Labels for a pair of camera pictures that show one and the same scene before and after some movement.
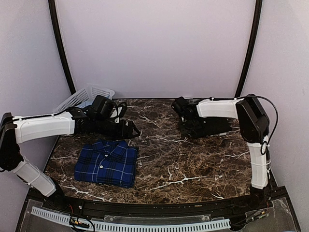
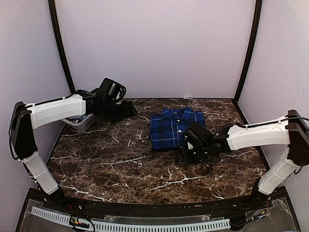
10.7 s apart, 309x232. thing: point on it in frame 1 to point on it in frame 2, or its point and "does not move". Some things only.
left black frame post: (52, 7) does not move
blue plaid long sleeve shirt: (109, 162) to (167, 129)
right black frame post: (252, 46) does not move
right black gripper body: (189, 126) to (201, 155)
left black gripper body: (118, 134) to (114, 112)
